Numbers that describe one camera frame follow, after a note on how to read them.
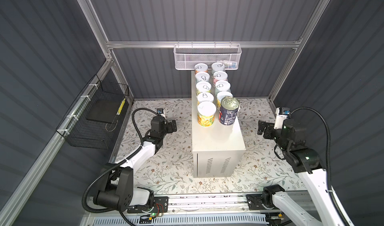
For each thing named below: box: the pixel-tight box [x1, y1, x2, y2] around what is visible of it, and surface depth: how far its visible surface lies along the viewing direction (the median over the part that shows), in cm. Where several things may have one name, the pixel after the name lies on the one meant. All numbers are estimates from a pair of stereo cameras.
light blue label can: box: [195, 71, 210, 83], surface depth 77 cm
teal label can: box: [211, 62, 226, 75], surface depth 82 cm
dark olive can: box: [218, 96, 240, 126], surface depth 60 cm
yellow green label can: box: [195, 81, 212, 95], surface depth 72 cm
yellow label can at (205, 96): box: [197, 92, 215, 105], surface depth 68 cm
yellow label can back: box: [197, 101, 217, 128], surface depth 60 cm
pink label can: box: [213, 71, 229, 85], surface depth 77 cm
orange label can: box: [194, 63, 209, 76], surface depth 82 cm
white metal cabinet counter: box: [191, 70, 246, 178], surface depth 63 cm
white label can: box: [214, 80, 232, 95], surface depth 72 cm
